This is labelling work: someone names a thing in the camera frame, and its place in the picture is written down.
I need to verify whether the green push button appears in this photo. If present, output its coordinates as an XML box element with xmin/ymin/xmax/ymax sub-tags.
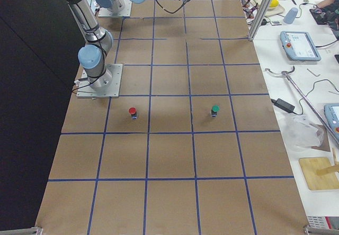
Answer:
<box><xmin>211</xmin><ymin>105</ymin><xmax>220</xmax><ymax>118</ymax></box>

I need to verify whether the red push button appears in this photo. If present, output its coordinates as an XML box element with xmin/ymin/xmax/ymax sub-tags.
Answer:
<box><xmin>128</xmin><ymin>107</ymin><xmax>138</xmax><ymax>120</ymax></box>

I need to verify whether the yellow ball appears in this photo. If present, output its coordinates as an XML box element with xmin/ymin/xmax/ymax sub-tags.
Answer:
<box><xmin>269</xmin><ymin>0</ymin><xmax>279</xmax><ymax>10</ymax></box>

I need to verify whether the blue cup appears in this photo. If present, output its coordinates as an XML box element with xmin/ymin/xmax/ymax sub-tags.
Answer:
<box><xmin>283</xmin><ymin>7</ymin><xmax>299</xmax><ymax>25</ymax></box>

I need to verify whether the teach pendant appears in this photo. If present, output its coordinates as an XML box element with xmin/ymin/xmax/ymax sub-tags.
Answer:
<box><xmin>324</xmin><ymin>103</ymin><xmax>338</xmax><ymax>144</ymax></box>
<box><xmin>280</xmin><ymin>31</ymin><xmax>321</xmax><ymax>61</ymax></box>

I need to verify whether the metal rod with hook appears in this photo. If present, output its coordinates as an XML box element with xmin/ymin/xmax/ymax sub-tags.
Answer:
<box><xmin>264</xmin><ymin>66</ymin><xmax>338</xmax><ymax>144</ymax></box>

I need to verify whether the black power adapter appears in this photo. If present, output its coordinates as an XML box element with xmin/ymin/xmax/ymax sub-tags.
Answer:
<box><xmin>271</xmin><ymin>98</ymin><xmax>295</xmax><ymax>113</ymax></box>

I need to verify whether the clear plastic bag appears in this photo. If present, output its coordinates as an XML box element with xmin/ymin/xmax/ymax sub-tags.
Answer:
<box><xmin>278</xmin><ymin>113</ymin><xmax>325</xmax><ymax>152</ymax></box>

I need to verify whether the wooden cutting board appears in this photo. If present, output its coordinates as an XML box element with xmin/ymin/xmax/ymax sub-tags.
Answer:
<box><xmin>299</xmin><ymin>157</ymin><xmax>338</xmax><ymax>191</ymax></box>

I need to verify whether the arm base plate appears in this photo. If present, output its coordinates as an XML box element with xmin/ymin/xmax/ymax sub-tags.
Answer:
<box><xmin>76</xmin><ymin>64</ymin><xmax>123</xmax><ymax>98</ymax></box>
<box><xmin>98</xmin><ymin>0</ymin><xmax>132</xmax><ymax>18</ymax></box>

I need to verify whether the aluminium frame post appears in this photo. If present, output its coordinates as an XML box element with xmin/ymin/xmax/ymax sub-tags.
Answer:
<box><xmin>248</xmin><ymin>0</ymin><xmax>272</xmax><ymax>41</ymax></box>

